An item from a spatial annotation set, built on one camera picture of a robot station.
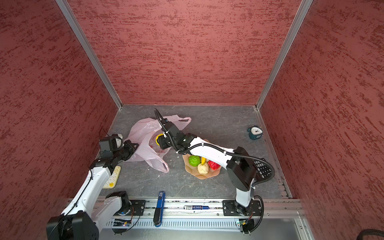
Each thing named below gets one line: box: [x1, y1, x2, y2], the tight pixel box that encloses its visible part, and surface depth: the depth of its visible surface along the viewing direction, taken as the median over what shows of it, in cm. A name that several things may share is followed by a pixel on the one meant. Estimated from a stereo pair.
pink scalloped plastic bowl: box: [182, 154, 222, 180], surface depth 85 cm
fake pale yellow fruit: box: [197, 162, 209, 175], surface depth 83 cm
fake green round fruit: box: [188, 155, 201, 167], surface depth 85 cm
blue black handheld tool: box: [153, 191, 166, 228], surface depth 74 cm
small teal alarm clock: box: [247, 124, 264, 140], surface depth 102 cm
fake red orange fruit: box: [207, 160, 221, 171], surface depth 84 cm
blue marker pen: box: [183, 205, 210, 210], surface depth 75 cm
